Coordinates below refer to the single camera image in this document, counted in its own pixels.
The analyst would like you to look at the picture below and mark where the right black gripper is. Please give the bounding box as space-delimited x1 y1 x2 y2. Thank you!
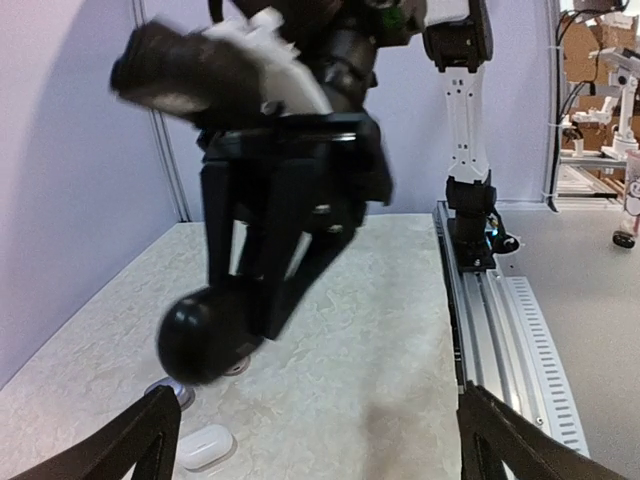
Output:
198 112 394 340

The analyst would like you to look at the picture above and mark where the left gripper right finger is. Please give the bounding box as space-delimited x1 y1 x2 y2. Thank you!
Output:
457 383 624 480

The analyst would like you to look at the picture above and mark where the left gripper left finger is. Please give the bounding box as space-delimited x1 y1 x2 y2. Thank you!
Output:
15 386 181 479

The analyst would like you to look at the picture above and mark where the white oblong charging case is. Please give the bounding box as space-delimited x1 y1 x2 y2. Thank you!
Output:
176 424 234 470

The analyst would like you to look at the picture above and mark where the blue earbud charging case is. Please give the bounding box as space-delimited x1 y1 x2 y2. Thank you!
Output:
144 377 196 411

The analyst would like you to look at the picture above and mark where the black earbud charging case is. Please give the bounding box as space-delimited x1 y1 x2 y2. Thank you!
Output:
156 287 264 386

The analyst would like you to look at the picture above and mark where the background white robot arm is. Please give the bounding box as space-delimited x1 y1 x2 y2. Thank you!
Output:
561 47 639 162

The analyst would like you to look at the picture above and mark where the plastic cup with straw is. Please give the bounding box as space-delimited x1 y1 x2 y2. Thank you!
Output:
612 150 639 249

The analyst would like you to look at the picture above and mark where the aluminium front rail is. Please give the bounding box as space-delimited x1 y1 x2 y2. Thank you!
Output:
433 202 590 456

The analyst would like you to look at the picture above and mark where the left aluminium corner post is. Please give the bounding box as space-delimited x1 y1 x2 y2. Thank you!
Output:
150 110 192 223

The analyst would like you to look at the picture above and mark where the aluminium corner post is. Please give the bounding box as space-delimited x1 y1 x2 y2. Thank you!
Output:
150 110 192 223
542 0 564 211

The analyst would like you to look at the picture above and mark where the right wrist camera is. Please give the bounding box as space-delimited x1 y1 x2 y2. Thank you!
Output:
110 7 333 130

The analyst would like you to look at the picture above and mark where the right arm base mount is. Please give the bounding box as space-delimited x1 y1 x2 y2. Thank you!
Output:
447 211 520 272

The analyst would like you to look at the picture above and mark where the right aluminium corner post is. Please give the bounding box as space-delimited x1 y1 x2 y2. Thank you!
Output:
542 0 564 211

